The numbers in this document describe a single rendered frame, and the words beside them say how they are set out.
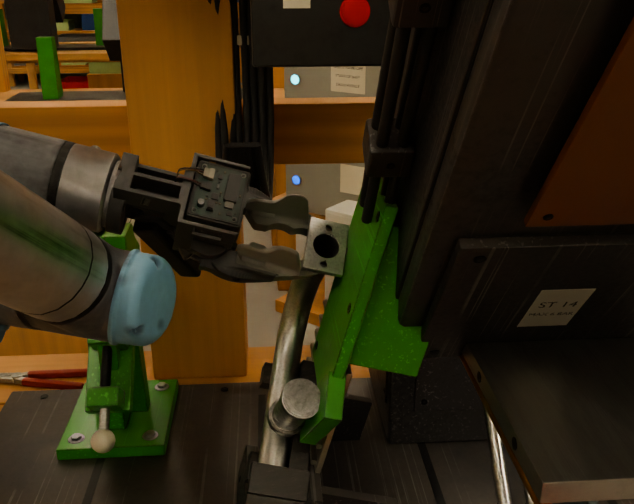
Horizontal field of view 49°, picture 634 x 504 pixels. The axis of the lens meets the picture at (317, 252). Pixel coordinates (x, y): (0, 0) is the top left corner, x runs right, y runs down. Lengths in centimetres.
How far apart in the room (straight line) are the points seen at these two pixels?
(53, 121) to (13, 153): 42
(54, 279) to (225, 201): 19
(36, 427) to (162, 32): 53
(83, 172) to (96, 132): 42
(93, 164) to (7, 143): 7
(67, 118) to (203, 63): 24
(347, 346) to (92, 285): 23
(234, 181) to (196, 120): 32
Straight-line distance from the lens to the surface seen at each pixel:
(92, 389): 88
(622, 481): 55
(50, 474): 93
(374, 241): 59
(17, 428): 102
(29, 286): 49
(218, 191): 63
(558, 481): 53
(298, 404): 66
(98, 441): 87
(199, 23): 93
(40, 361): 120
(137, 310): 55
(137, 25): 94
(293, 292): 77
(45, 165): 65
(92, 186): 64
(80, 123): 106
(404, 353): 66
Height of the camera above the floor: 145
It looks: 22 degrees down
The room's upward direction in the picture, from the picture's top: straight up
